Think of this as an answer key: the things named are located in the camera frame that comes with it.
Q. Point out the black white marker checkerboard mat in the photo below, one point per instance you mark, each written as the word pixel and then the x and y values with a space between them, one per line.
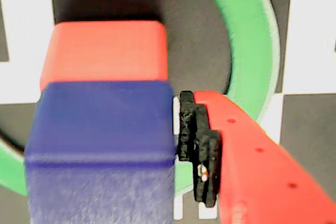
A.
pixel 312 142

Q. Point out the red cube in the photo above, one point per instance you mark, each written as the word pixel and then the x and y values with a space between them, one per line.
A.
pixel 105 51

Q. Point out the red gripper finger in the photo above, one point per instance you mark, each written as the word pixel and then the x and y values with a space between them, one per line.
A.
pixel 249 169

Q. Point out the blue cube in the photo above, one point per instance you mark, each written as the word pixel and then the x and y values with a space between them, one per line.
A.
pixel 99 129

